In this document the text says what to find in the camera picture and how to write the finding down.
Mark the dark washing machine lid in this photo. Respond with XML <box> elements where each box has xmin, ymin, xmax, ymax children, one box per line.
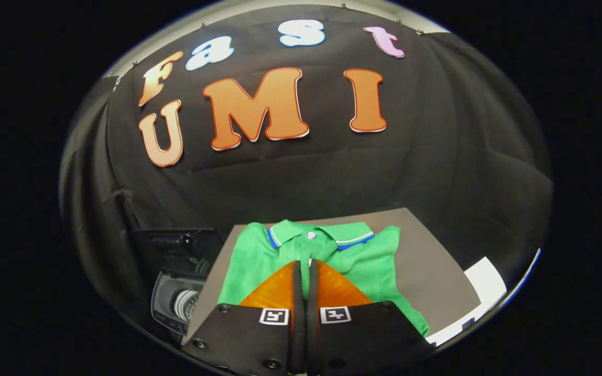
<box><xmin>130</xmin><ymin>228</ymin><xmax>224</xmax><ymax>275</ymax></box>

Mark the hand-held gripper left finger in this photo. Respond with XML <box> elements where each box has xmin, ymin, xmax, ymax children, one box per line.
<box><xmin>182</xmin><ymin>260</ymin><xmax>307</xmax><ymax>375</ymax></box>

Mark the grey cabinet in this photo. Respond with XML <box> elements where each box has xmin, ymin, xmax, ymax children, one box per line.
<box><xmin>183</xmin><ymin>207</ymin><xmax>483</xmax><ymax>346</ymax></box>

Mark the black backdrop cloth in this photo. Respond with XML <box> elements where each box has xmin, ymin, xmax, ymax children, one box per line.
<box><xmin>60</xmin><ymin>4</ymin><xmax>553</xmax><ymax>335</ymax></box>

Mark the green polo shirt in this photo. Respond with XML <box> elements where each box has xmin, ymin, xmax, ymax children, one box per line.
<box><xmin>217</xmin><ymin>219</ymin><xmax>431</xmax><ymax>337</ymax></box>

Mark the white panel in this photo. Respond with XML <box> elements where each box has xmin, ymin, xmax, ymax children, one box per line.
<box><xmin>426</xmin><ymin>256</ymin><xmax>508</xmax><ymax>346</ymax></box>

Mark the row of black clips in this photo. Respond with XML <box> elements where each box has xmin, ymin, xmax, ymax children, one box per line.
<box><xmin>107</xmin><ymin>3</ymin><xmax>428</xmax><ymax>80</ymax></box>

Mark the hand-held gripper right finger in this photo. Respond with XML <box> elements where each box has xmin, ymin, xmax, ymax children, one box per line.
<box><xmin>306</xmin><ymin>258</ymin><xmax>436</xmax><ymax>375</ymax></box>

